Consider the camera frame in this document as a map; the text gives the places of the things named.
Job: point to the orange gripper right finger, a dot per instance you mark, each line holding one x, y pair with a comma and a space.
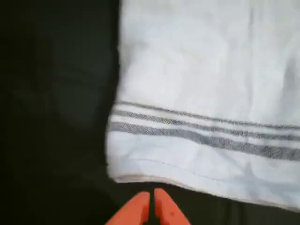
166, 208

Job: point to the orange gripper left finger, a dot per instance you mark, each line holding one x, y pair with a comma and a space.
136, 211

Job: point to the white grey-striped towel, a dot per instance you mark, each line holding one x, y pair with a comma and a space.
199, 82

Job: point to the large black desk mat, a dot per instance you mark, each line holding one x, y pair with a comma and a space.
47, 117

